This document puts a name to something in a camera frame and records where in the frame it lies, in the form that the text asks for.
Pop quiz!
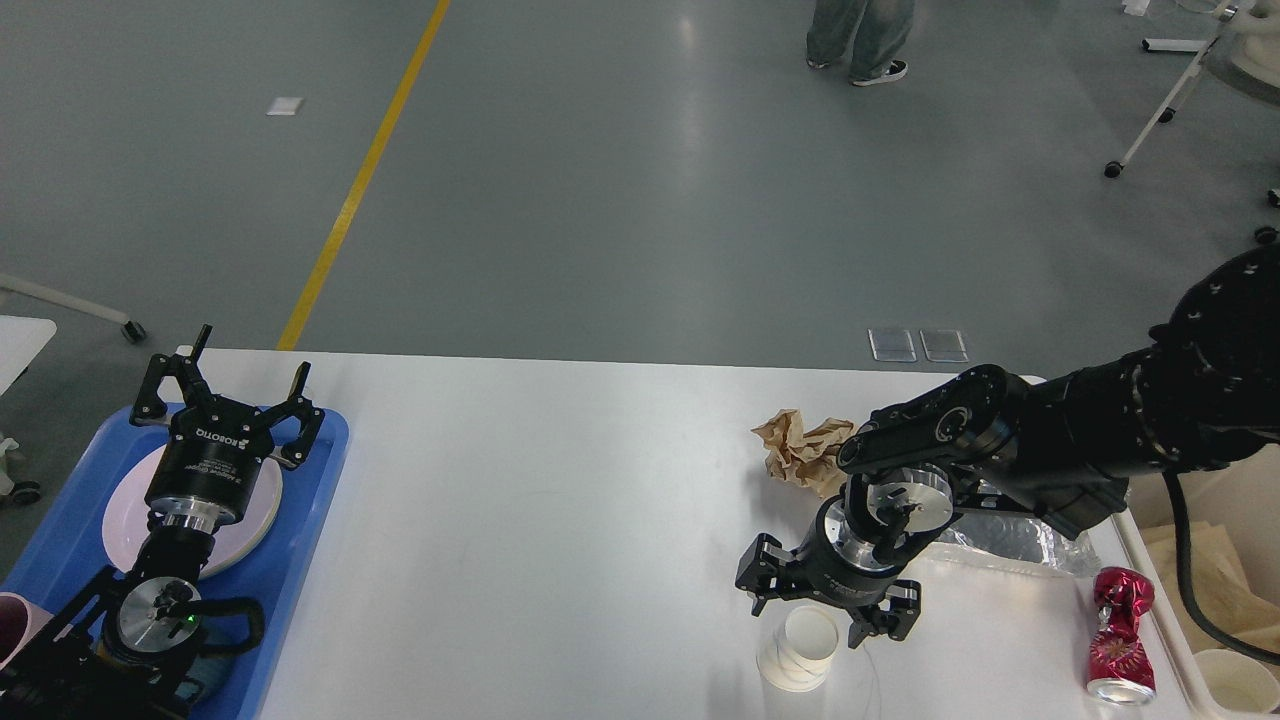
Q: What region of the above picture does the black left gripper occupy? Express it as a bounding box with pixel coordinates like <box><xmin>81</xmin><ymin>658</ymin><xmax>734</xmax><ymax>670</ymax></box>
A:
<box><xmin>129</xmin><ymin>325</ymin><xmax>326</xmax><ymax>536</ymax></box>

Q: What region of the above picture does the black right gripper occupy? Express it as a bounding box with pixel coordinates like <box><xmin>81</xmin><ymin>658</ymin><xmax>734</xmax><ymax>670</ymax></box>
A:
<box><xmin>735</xmin><ymin>495</ymin><xmax>923</xmax><ymax>650</ymax></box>

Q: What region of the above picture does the white paper cup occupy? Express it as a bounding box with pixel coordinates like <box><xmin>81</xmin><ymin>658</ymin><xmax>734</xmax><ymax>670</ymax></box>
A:
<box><xmin>755</xmin><ymin>605</ymin><xmax>841</xmax><ymax>693</ymax></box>
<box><xmin>1193</xmin><ymin>650</ymin><xmax>1279</xmax><ymax>714</ymax></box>

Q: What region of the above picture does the pink plate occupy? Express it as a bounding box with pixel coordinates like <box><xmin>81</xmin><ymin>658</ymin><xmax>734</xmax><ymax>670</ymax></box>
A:
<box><xmin>101</xmin><ymin>446</ymin><xmax>284</xmax><ymax>579</ymax></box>

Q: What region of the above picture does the brown paper bag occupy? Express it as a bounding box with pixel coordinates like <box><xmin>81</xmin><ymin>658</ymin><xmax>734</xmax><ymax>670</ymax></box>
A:
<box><xmin>1140</xmin><ymin>521</ymin><xmax>1279</xmax><ymax>652</ymax></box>

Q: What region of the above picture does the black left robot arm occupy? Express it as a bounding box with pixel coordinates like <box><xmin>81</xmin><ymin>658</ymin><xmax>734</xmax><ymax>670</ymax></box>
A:
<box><xmin>3</xmin><ymin>327</ymin><xmax>348</xmax><ymax>719</ymax></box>

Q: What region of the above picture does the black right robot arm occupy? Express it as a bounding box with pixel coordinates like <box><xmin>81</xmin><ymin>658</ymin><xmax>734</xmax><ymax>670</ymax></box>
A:
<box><xmin>733</xmin><ymin>243</ymin><xmax>1279</xmax><ymax>665</ymax></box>

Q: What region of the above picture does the crumpled brown paper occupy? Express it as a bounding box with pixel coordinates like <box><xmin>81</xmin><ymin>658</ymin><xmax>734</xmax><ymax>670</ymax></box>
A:
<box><xmin>751</xmin><ymin>409</ymin><xmax>861</xmax><ymax>500</ymax></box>

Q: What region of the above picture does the white stand leg left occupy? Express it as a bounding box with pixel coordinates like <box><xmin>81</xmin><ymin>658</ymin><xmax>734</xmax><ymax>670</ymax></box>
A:
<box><xmin>1</xmin><ymin>273</ymin><xmax>148</xmax><ymax>345</ymax></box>

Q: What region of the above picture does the blue plastic tray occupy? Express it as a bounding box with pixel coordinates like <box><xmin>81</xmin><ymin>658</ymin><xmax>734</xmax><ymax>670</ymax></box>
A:
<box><xmin>3</xmin><ymin>407</ymin><xmax>349</xmax><ymax>719</ymax></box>

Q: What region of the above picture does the crumpled aluminium foil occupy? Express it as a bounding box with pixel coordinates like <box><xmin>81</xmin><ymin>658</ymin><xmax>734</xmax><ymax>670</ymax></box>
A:
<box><xmin>924</xmin><ymin>512</ymin><xmax>1103</xmax><ymax>578</ymax></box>

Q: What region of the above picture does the white side table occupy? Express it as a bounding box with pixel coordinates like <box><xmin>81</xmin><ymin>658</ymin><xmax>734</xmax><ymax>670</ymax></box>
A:
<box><xmin>1</xmin><ymin>315</ymin><xmax>58</xmax><ymax>505</ymax></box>

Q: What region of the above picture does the left floor outlet cover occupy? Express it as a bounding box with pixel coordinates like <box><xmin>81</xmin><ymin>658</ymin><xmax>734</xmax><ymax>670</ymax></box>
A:
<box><xmin>867</xmin><ymin>327</ymin><xmax>918</xmax><ymax>363</ymax></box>

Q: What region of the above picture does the floor outlet cover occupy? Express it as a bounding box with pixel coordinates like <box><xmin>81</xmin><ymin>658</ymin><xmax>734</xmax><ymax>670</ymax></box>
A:
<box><xmin>867</xmin><ymin>327</ymin><xmax>918</xmax><ymax>363</ymax></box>
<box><xmin>919</xmin><ymin>329</ymin><xmax>970</xmax><ymax>364</ymax></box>

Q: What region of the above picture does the right floor outlet cover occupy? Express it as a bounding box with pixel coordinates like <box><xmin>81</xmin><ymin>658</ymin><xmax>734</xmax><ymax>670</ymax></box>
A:
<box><xmin>919</xmin><ymin>329</ymin><xmax>970</xmax><ymax>364</ymax></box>

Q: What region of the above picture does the pink ribbed cup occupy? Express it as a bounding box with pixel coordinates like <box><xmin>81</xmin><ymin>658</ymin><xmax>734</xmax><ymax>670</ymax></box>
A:
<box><xmin>1</xmin><ymin>592</ymin><xmax>52</xmax><ymax>669</ymax></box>

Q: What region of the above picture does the crushed red soda can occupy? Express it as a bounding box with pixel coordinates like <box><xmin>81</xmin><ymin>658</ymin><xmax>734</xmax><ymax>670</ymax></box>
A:
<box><xmin>1085</xmin><ymin>566</ymin><xmax>1156</xmax><ymax>707</ymax></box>

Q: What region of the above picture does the beige plastic bin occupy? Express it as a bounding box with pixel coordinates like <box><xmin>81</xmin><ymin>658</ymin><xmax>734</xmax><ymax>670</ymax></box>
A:
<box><xmin>1110</xmin><ymin>439</ymin><xmax>1280</xmax><ymax>720</ymax></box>

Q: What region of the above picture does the person in jeans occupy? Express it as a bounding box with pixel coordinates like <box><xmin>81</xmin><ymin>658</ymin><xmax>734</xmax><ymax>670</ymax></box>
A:
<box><xmin>805</xmin><ymin>1</ymin><xmax>916</xmax><ymax>87</ymax></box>

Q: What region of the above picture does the white rolling stand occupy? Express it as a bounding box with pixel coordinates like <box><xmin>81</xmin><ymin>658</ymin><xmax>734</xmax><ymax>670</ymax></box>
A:
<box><xmin>1103</xmin><ymin>1</ymin><xmax>1279</xmax><ymax>179</ymax></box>

